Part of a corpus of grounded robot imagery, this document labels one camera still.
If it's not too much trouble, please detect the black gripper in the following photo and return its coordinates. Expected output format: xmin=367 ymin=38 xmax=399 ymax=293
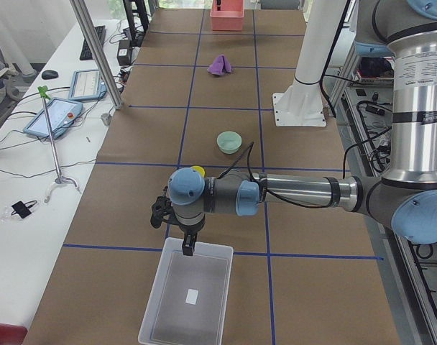
xmin=150 ymin=195 xmax=197 ymax=257

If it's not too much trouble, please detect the yellow plastic cup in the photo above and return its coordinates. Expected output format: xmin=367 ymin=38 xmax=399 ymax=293
xmin=191 ymin=165 xmax=206 ymax=178

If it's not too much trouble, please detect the mint green bowl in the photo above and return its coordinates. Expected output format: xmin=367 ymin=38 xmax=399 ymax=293
xmin=216 ymin=131 xmax=242 ymax=155

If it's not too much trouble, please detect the purple cloth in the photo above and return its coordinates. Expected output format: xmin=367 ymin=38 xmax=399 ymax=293
xmin=207 ymin=54 xmax=232 ymax=76

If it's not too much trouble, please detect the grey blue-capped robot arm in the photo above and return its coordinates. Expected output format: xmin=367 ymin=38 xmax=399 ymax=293
xmin=150 ymin=1 xmax=437 ymax=255

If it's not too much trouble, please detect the clear plastic bin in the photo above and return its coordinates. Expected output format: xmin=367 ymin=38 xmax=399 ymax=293
xmin=138 ymin=237 xmax=234 ymax=344

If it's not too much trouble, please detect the brown paper table mat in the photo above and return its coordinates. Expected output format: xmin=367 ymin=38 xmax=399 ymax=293
xmin=25 ymin=9 xmax=400 ymax=344

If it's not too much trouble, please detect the small black device in bag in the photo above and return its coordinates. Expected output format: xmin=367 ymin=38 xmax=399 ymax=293
xmin=1 ymin=200 xmax=40 ymax=221

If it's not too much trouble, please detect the blue teach pendant near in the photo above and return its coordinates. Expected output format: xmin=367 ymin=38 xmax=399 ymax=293
xmin=23 ymin=98 xmax=83 ymax=139

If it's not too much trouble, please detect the blue teach pendant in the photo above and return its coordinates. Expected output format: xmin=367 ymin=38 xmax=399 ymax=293
xmin=68 ymin=69 xmax=107 ymax=101
xmin=23 ymin=98 xmax=83 ymax=139

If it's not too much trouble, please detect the blue teach pendant far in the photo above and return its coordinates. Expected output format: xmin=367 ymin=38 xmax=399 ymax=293
xmin=68 ymin=69 xmax=107 ymax=101

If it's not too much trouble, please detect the black power adapter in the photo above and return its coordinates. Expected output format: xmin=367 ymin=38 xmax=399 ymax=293
xmin=116 ymin=40 xmax=132 ymax=66

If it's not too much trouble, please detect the metal grabber stick green tip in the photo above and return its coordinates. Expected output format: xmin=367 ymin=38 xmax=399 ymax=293
xmin=38 ymin=86 xmax=81 ymax=203

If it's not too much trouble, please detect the black keyboard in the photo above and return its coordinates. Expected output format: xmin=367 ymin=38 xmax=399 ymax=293
xmin=79 ymin=25 xmax=107 ymax=61

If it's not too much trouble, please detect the black computer mouse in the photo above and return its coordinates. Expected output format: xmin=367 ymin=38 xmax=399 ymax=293
xmin=41 ymin=70 xmax=59 ymax=80

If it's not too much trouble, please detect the pink plastic bin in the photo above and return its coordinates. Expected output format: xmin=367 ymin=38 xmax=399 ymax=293
xmin=210 ymin=0 xmax=244 ymax=32

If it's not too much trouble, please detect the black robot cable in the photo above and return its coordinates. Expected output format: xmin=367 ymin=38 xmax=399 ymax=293
xmin=218 ymin=141 xmax=334 ymax=209

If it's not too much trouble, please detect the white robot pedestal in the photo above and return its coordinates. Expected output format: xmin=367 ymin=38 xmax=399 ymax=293
xmin=272 ymin=0 xmax=349 ymax=127

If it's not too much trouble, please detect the aluminium frame post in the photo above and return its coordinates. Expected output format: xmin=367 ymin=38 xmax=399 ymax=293
xmin=70 ymin=0 xmax=122 ymax=110

